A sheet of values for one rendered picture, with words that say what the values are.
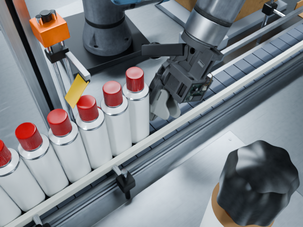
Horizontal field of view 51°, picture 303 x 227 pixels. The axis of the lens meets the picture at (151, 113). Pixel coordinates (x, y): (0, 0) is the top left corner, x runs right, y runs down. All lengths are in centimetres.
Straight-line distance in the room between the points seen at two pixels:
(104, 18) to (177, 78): 37
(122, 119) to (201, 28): 21
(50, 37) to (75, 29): 56
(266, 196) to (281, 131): 51
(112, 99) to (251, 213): 30
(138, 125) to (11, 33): 29
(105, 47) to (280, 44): 51
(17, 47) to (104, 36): 40
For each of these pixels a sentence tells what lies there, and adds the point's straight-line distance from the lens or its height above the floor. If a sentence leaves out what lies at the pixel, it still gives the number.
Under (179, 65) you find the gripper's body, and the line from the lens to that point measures 62.
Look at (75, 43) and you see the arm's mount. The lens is 102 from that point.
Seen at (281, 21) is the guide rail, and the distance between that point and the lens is 96.
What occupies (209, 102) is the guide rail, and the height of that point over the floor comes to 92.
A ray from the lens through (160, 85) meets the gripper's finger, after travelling 63.
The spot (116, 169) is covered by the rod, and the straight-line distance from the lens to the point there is 65.
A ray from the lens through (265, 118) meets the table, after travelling 87.
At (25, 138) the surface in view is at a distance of 52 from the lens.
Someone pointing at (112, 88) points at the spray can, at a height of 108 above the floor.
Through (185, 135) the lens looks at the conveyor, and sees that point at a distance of 75.
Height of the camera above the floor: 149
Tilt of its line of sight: 52 degrees down
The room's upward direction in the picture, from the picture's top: straight up
